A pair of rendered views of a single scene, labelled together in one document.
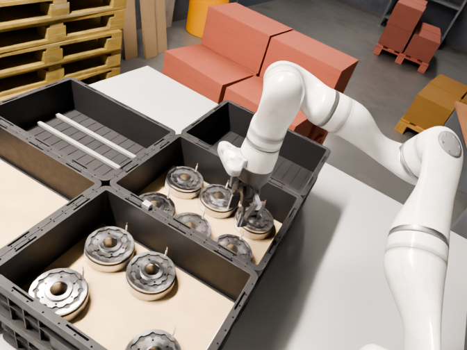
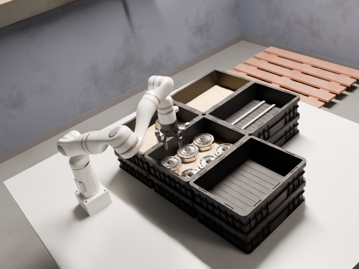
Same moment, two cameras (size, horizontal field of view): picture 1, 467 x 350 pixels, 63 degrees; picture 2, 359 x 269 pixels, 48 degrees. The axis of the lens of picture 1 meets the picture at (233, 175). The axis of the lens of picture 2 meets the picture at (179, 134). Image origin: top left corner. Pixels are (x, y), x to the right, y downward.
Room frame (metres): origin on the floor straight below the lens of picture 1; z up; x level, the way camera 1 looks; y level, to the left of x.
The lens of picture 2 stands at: (1.57, -1.16, 2.04)
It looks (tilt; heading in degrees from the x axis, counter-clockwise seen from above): 35 degrees down; 128
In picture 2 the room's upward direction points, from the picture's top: 12 degrees counter-clockwise
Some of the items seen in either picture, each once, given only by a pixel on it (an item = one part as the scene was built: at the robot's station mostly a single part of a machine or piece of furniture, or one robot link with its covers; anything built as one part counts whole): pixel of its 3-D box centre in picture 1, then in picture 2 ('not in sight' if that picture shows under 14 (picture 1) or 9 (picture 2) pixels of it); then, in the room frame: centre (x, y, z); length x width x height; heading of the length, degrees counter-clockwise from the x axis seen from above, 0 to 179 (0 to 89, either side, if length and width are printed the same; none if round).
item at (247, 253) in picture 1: (231, 251); (170, 163); (0.61, -0.05, 0.86); 0.10 x 0.10 x 0.01
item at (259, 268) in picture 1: (211, 194); (196, 147); (0.71, 0.04, 0.92); 0.40 x 0.30 x 0.02; 74
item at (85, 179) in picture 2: not in sight; (85, 176); (0.28, -0.28, 0.87); 0.09 x 0.09 x 0.17; 75
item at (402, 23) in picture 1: (413, 30); not in sight; (6.29, -1.89, 0.36); 1.23 x 0.86 x 0.71; 160
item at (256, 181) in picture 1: (250, 177); (169, 127); (0.63, -0.04, 1.06); 0.08 x 0.08 x 0.09
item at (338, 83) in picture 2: not in sight; (290, 78); (0.37, 2.23, 0.05); 1.14 x 0.79 x 0.10; 163
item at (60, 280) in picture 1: (58, 289); not in sight; (0.38, 0.24, 0.86); 0.05 x 0.05 x 0.01
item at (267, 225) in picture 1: (255, 217); (190, 175); (0.74, -0.09, 0.86); 0.10 x 0.10 x 0.01
